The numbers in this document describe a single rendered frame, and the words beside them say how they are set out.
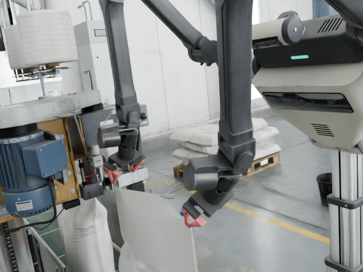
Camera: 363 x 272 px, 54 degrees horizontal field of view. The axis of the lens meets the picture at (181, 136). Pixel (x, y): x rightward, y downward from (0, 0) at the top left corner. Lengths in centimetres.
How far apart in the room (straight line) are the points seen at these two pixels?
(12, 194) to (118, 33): 57
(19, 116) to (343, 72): 90
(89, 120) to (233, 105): 80
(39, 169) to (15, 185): 12
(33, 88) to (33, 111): 302
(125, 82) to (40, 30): 28
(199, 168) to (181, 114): 590
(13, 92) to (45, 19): 297
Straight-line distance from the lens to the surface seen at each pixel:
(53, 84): 418
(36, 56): 115
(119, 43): 109
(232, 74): 65
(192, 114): 679
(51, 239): 273
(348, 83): 102
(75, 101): 129
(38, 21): 115
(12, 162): 114
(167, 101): 643
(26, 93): 411
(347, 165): 134
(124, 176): 148
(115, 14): 109
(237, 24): 62
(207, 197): 85
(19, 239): 147
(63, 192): 140
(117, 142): 112
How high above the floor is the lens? 149
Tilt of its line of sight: 12 degrees down
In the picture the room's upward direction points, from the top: 7 degrees counter-clockwise
